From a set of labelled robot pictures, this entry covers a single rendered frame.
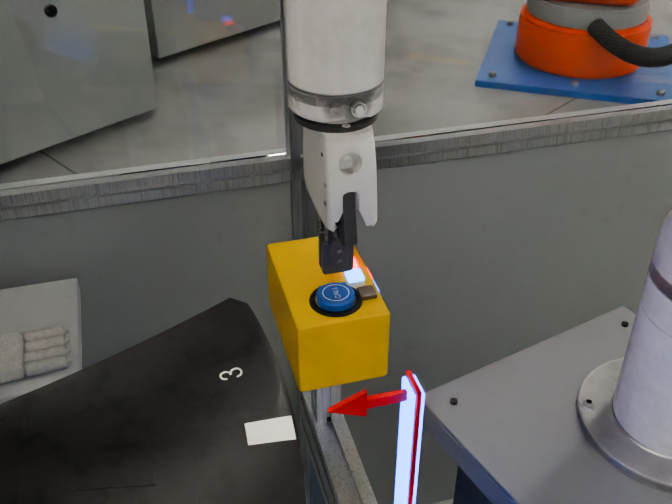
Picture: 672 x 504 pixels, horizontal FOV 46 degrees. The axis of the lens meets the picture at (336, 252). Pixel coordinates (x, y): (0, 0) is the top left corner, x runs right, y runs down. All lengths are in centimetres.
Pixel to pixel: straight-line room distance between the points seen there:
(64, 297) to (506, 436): 69
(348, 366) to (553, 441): 22
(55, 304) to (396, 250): 58
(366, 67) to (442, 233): 79
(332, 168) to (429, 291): 83
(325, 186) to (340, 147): 4
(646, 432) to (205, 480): 48
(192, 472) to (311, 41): 34
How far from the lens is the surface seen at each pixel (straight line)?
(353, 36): 65
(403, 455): 62
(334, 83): 66
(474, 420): 87
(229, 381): 56
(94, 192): 124
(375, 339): 84
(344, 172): 70
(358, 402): 57
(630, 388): 85
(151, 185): 124
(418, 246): 142
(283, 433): 55
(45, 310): 123
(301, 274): 87
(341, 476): 94
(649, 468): 85
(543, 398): 91
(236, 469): 53
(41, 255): 130
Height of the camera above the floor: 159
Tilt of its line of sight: 35 degrees down
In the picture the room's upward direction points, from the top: straight up
